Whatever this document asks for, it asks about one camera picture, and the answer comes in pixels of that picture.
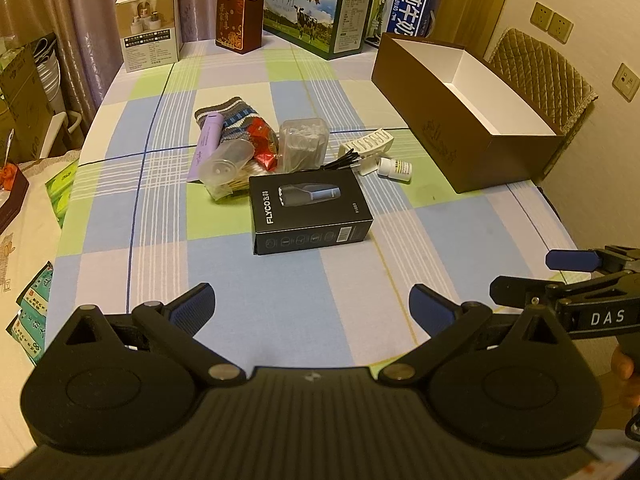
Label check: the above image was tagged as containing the brown cardboard box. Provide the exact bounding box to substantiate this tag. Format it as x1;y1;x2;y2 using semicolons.
0;35;57;161

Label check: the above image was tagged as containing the blue milk carton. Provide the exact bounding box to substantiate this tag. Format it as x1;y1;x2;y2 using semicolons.
341;0;444;46

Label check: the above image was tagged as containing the white product box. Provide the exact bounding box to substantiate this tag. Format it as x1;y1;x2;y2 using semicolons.
115;0;182;74

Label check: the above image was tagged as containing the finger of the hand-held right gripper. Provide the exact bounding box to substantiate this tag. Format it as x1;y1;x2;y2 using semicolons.
546;245;640;275
489;270;640;310

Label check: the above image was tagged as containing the plaid tablecloth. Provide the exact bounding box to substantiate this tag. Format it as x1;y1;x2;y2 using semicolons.
55;35;591;371

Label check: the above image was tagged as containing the black shaver box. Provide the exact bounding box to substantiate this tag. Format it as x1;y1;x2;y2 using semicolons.
248;169;375;257

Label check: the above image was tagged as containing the green milk carton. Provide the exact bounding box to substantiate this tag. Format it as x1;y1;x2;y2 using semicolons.
263;0;377;61

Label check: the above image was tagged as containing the brown storage box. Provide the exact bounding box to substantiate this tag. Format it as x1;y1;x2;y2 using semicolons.
371;32;566;194

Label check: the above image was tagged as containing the white blister pack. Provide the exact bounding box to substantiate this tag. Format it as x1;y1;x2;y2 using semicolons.
337;129;396;176

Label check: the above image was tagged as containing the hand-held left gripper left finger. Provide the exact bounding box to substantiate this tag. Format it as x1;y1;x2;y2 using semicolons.
49;282;247;386

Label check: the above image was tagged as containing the black cable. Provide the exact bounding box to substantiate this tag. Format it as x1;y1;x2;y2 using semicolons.
320;152;362;173

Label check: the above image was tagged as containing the dark brown tray box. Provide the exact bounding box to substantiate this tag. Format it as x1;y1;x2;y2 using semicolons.
0;162;30;235

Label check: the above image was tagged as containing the striped knitted sock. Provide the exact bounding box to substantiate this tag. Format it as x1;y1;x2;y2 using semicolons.
194;95;261;146

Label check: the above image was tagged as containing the dark red box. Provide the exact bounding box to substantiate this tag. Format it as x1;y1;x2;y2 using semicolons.
216;0;265;55

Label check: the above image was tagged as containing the white plastic frame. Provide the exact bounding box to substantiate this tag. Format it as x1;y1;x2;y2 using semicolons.
39;110;85;158

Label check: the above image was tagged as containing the green white packet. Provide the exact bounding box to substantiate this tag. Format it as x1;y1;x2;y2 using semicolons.
6;305;51;366
17;260;55;311

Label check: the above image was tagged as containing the stack of white containers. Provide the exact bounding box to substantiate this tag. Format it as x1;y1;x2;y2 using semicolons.
31;47;63;113

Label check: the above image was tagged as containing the beige wall socket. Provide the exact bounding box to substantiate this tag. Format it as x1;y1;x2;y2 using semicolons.
549;11;574;45
530;2;553;31

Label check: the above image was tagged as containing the red snack packet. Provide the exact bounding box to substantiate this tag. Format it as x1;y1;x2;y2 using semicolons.
245;116;279;173

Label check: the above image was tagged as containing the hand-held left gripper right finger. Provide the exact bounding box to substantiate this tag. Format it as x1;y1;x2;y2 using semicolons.
377;284;587;386

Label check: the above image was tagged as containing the clear cotton swab box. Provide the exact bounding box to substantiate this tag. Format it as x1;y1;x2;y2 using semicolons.
277;119;331;171

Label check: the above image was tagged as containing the beige printed cloth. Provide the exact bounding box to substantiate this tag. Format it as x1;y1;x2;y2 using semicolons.
0;152;81;461

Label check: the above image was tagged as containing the purple tube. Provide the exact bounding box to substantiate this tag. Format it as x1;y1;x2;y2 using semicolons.
185;112;225;183

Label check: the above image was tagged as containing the beige wall switch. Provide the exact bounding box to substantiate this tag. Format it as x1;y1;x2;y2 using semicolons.
612;62;640;103

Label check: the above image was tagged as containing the white pill bottle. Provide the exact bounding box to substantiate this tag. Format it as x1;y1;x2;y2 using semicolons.
377;157;415;182

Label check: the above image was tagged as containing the person's right hand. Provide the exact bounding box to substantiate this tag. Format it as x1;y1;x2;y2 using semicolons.
611;347;640;408

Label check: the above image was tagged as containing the chair with quilted cover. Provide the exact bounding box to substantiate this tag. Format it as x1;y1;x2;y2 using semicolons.
484;27;598;181

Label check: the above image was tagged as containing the clear plastic cup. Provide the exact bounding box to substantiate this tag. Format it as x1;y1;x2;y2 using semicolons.
199;139;256;196

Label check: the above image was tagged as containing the pink curtain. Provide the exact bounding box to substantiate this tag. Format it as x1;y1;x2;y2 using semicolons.
0;0;271;126

